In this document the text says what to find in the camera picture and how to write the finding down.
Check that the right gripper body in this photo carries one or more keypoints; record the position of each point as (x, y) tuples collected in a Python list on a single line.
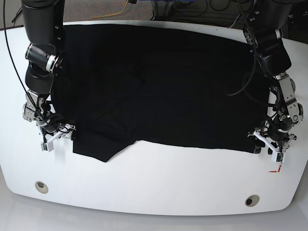
[(51, 132)]

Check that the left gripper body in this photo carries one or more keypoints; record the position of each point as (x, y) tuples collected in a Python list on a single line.
[(275, 140)]

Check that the black t-shirt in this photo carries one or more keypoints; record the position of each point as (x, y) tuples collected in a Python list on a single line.
[(121, 84)]

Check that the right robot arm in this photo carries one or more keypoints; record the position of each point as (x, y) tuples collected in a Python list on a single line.
[(45, 53)]

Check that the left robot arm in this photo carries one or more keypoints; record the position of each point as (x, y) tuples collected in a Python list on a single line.
[(263, 31)]

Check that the red tape rectangle marking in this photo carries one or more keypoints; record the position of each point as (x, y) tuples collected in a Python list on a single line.
[(278, 169)]

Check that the right table grommet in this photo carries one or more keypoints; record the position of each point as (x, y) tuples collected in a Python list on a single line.
[(252, 200)]

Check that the table grommet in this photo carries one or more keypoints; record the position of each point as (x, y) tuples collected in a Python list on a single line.
[(252, 200), (41, 187)]

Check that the left table grommet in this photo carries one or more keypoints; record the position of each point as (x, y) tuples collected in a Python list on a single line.
[(41, 187)]

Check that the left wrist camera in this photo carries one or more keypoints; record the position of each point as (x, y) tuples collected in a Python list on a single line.
[(278, 156)]

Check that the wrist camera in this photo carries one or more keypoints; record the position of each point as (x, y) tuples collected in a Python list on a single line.
[(48, 146), (278, 156)]

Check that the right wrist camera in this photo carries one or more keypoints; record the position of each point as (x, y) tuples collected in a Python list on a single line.
[(48, 146)]

